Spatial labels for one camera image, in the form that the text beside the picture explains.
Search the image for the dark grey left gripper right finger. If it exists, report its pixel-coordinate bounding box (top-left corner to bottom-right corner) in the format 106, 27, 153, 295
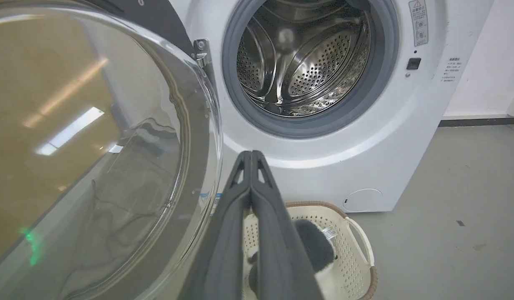
250, 150, 324, 300

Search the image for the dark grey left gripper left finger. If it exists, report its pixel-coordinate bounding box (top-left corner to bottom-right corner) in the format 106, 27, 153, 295
179, 150, 252, 300

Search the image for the round glass washing machine door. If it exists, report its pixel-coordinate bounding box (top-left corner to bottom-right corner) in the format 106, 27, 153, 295
0, 0, 223, 300

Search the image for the white front-load washing machine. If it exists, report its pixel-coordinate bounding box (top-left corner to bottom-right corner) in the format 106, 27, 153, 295
169, 0, 495, 214

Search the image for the grey and white clothing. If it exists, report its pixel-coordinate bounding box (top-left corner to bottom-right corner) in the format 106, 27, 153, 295
247, 219, 337, 298

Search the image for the cream perforated laundry basket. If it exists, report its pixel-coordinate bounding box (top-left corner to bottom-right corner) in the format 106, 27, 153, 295
242, 201, 378, 300

